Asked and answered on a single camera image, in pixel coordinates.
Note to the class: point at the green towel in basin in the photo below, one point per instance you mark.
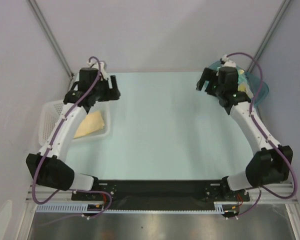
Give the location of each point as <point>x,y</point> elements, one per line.
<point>241,76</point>

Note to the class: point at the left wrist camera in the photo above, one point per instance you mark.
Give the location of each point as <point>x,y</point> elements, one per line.
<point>103,65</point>

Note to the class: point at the aluminium post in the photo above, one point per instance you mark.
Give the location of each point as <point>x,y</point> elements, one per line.
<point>42,22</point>
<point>279,16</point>

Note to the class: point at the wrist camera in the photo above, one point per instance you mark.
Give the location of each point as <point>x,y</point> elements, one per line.
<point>103,65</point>
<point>225,61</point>

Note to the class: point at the aluminium front frame rail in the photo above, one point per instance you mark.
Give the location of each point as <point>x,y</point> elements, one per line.
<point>282,189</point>

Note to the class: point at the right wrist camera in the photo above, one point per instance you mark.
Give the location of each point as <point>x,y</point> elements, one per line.
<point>225,61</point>

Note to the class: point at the left rear aluminium post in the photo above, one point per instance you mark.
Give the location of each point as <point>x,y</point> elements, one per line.
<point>42,22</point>

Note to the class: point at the yellow face towel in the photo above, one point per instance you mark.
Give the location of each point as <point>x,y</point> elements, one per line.
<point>93,122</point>

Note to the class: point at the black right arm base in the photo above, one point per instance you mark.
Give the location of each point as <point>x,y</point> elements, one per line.
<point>219,191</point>

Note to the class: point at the light blue cable duct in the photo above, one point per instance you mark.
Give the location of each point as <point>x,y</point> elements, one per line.
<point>139,207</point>

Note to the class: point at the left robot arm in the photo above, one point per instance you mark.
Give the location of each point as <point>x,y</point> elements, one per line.
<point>48,167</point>

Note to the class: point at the right rear aluminium post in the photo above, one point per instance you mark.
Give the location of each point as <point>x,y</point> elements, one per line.
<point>279,16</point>

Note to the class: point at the teal plastic basin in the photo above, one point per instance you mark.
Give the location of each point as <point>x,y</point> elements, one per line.
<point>254,84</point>

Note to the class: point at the grey yellow towel in basin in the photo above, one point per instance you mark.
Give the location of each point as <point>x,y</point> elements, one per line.
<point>243,87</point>

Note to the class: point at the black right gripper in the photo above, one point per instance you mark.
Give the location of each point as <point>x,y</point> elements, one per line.
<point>209,85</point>

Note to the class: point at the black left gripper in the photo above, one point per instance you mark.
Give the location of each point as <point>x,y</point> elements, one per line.
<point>114,93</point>

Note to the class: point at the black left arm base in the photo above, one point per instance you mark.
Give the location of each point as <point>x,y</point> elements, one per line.
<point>97,193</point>

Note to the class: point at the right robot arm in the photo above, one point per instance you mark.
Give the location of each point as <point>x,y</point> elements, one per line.
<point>271,161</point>

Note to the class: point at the white perforated plastic basket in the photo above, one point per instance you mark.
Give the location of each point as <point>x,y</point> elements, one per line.
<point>51,112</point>

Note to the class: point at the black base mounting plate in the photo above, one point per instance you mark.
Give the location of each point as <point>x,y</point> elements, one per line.
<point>161,191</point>

